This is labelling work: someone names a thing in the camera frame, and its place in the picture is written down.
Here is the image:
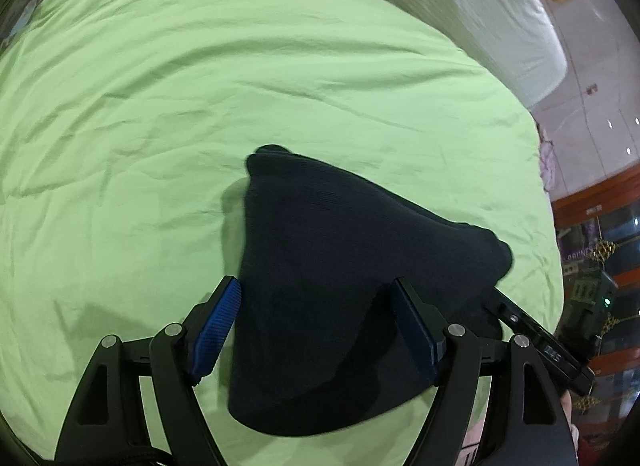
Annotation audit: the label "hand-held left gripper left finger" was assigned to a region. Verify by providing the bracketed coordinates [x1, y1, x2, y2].
[54, 276, 244, 466]

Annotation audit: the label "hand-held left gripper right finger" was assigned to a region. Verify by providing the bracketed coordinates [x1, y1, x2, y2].
[392, 276, 576, 466]

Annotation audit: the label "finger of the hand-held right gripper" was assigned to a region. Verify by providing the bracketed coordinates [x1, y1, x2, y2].
[481, 286, 538, 343]

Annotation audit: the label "black pants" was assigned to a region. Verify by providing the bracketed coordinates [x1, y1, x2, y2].
[227, 144, 516, 437]

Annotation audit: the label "wooden display cabinet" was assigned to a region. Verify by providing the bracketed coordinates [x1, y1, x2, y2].
[552, 166, 640, 466]

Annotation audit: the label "floral cloth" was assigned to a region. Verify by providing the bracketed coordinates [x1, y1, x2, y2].
[535, 121, 558, 194]

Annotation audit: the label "green bed sheet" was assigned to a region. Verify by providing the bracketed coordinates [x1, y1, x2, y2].
[0, 0, 566, 466]

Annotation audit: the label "white striped headboard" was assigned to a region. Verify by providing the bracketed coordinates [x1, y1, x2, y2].
[85, 0, 568, 109]

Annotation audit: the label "black cable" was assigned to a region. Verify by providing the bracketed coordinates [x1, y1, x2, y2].
[115, 446, 172, 466]

